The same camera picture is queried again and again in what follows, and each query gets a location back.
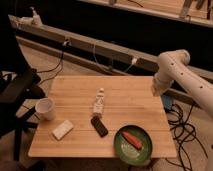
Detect black floor cables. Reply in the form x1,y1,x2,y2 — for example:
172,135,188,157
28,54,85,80
164,99,213,171

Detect white small bottle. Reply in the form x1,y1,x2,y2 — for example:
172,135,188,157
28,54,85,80
93,88,105,118

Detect white rectangular sponge block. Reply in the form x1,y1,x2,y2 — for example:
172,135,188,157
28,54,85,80
52,120,74,141

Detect black rectangular remote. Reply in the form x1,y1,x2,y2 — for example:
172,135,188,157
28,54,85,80
91,116,108,137

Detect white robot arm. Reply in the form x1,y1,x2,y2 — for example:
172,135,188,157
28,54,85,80
152,49,213,118

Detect white cable from ledge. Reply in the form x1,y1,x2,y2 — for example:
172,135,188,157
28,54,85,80
91,42,138,75

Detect white paper cup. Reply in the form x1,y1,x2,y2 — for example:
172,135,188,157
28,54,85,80
35,98,55,121

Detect clear plastic fork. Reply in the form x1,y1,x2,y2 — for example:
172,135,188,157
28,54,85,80
121,144,140,158

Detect wooden table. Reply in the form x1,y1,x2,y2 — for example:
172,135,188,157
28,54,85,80
28,76,177,158

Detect black cable from ledge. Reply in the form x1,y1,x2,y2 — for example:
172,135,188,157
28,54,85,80
35,39,72,86

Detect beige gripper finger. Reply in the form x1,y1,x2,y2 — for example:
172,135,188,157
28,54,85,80
151,86,161,97

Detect blue box on floor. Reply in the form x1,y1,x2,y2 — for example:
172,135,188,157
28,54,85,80
161,95,173,110

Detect green round plate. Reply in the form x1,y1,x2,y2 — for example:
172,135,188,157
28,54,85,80
113,125,153,166

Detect white spray bottle on ledge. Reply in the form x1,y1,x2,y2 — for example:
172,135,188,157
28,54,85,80
31,7,43,26

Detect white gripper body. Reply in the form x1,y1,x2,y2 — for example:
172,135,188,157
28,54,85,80
152,74,173,94

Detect black chair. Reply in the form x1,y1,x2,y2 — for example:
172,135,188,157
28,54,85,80
0,69,45,161

